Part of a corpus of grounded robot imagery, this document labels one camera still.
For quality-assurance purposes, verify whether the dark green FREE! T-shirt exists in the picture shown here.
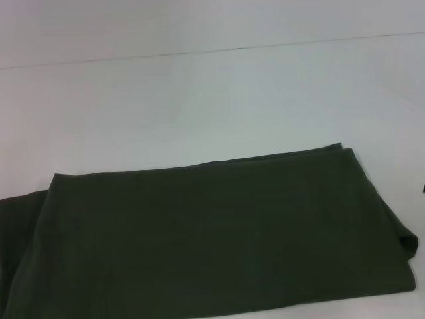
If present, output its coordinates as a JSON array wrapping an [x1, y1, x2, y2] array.
[[0, 142, 419, 319]]

